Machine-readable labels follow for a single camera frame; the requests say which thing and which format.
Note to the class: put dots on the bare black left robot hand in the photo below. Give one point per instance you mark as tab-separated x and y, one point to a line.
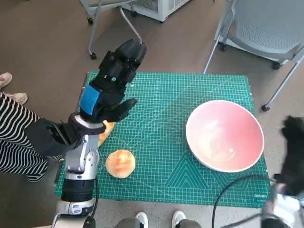
111	83

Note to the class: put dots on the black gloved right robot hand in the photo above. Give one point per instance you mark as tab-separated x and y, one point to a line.
294	147

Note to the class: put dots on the long striped toy bread loaf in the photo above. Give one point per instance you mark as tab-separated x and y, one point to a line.
105	136

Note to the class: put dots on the pink bowl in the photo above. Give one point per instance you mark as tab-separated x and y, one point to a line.
225	135

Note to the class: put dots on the round toy bread bun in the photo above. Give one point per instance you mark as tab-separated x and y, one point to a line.
120	162

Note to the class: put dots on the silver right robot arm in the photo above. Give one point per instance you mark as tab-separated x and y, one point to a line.
285	209

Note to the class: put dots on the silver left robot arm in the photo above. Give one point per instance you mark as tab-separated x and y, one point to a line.
83	154

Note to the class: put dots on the green cutting mat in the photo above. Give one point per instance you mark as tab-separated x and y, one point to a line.
161	118

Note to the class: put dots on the grey chair on casters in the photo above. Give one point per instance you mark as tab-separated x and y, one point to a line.
130	23

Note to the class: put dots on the person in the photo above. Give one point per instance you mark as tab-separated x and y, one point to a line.
17	97
14	133

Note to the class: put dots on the grey mesh chair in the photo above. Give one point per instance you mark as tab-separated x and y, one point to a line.
261	26

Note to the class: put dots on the robot right leg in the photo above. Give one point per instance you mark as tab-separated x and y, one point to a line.
178	217

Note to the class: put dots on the robot leg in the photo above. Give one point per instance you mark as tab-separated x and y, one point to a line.
141	219
178	217

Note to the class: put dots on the robot left leg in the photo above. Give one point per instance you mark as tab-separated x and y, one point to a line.
141	219

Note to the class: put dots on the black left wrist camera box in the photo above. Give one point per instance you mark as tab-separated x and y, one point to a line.
47	140

